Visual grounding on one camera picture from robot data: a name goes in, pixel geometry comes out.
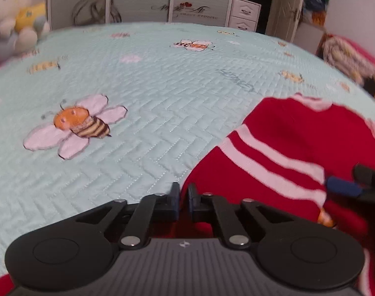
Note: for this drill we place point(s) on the grey sliding-door wardrobe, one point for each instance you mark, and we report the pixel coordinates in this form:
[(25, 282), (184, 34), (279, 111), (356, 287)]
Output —
[(138, 6)]

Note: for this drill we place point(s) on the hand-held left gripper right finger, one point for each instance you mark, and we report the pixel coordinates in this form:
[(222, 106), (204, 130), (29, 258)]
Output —
[(192, 202)]

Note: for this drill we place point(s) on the white cat plush toy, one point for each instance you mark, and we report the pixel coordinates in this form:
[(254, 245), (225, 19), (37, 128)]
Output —
[(8, 15)]

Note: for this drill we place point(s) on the white drawer cabinet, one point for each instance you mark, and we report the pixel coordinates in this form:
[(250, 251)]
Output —
[(244, 15)]

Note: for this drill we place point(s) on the folded floral quilt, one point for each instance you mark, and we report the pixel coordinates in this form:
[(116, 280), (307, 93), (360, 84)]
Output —
[(344, 57)]

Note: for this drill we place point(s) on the pink pillow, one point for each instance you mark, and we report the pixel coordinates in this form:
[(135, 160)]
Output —
[(369, 47)]

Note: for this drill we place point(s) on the white door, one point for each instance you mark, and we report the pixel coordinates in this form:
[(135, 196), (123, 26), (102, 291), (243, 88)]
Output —
[(289, 9)]

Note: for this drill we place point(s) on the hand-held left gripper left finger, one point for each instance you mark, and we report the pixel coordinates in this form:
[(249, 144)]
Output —
[(175, 202)]

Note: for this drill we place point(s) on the mint quilted bee-print bedspread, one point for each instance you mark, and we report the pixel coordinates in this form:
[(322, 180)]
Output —
[(162, 98)]

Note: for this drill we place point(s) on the pile of coloured bags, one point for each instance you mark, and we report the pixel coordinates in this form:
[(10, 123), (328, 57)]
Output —
[(318, 0)]

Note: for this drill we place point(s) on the red white-striped knit sweater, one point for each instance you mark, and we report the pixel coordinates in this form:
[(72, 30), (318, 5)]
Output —
[(298, 129)]

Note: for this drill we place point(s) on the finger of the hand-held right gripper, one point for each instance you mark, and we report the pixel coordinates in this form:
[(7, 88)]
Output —
[(368, 174), (341, 186)]

